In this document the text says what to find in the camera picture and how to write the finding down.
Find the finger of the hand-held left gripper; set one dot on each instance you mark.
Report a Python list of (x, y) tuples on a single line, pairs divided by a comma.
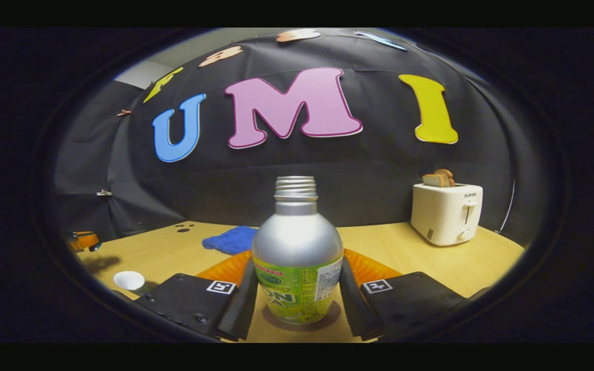
[(83, 240)]

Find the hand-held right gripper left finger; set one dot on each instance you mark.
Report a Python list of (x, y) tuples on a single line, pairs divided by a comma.
[(243, 304)]

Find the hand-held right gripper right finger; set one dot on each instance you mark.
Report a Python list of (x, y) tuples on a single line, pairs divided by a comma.
[(353, 304)]

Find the dark teal teacup lid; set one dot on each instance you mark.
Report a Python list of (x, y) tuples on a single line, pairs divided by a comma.
[(96, 247)]

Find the white teacup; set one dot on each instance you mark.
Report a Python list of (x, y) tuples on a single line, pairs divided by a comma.
[(128, 280)]

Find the silver water bottle green label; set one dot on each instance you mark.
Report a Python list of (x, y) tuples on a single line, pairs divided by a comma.
[(297, 237)]

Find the white cloth clip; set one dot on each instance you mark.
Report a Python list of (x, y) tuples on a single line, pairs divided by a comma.
[(104, 193)]

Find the blue towel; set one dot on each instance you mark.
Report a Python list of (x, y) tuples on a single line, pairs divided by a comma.
[(232, 239)]

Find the white toaster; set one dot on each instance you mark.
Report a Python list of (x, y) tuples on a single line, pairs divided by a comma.
[(444, 216)]

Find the black backdrop cloth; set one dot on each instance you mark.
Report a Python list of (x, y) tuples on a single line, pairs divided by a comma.
[(328, 180)]

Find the toast slice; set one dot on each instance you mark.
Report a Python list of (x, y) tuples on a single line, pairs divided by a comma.
[(435, 180), (447, 174)]

